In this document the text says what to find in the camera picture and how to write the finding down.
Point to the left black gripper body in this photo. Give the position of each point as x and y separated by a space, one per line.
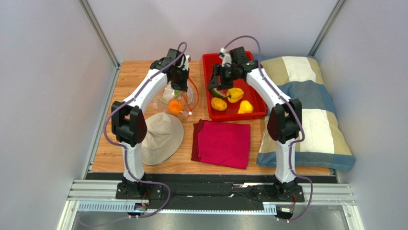
180 83

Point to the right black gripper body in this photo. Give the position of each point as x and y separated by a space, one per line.
221 74

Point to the fake watermelon slice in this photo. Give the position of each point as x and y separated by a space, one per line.
219 94

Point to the white fake cauliflower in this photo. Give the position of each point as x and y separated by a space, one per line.
170 94

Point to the yellow fake pepper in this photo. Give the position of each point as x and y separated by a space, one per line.
234 95

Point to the dark yellow fake fruit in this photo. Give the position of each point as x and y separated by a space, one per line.
218 104

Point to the clear zip top bag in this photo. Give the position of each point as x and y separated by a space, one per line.
191 99

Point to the orange fake fruit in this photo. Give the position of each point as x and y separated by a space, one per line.
176 107

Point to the yellow fake pear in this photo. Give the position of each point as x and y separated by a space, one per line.
245 107

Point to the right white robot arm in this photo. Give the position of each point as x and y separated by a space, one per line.
284 123

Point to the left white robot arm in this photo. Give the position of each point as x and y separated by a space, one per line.
129 125

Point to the red plastic tray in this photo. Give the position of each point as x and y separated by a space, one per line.
231 113

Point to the beige bucket hat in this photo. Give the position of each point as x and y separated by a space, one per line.
164 136

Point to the magenta folded cloth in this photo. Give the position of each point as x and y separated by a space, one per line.
221 144

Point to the plaid pillow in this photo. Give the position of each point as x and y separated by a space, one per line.
324 145

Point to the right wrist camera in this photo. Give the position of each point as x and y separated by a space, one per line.
225 57

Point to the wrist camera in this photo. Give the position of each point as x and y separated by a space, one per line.
185 62
225 57

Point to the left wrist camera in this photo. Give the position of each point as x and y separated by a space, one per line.
185 62

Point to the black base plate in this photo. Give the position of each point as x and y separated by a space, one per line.
202 196

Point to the aluminium frame rail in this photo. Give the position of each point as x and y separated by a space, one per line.
99 195

